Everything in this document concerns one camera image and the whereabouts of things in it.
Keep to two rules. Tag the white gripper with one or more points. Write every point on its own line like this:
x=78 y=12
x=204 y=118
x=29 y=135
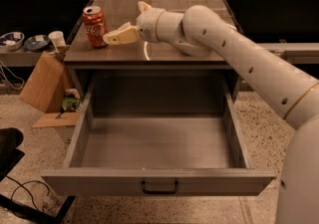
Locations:
x=148 y=25

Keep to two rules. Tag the red coke can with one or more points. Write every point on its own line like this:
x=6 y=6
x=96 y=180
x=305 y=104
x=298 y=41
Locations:
x=95 y=25

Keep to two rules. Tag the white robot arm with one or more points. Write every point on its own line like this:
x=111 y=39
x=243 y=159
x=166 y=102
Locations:
x=292 y=93

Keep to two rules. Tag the open grey top drawer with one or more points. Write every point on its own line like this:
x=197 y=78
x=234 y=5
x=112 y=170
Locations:
x=112 y=155

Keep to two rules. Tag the grey cabinet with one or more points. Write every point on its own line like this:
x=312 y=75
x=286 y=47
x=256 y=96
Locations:
x=132 y=77

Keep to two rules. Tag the white paper cup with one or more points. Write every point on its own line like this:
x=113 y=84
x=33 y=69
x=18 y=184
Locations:
x=57 y=39

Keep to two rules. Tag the dark blue bowl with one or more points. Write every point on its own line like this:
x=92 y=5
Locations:
x=37 y=43

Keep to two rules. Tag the green snack bag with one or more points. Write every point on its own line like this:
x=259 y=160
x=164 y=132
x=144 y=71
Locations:
x=71 y=104

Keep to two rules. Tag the brown cardboard box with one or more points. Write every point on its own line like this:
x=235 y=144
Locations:
x=45 y=91

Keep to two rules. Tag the blue patterned bowl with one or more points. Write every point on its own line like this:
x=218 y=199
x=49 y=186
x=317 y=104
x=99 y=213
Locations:
x=12 y=41

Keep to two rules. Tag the black drawer handle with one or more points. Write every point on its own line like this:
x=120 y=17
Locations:
x=159 y=188

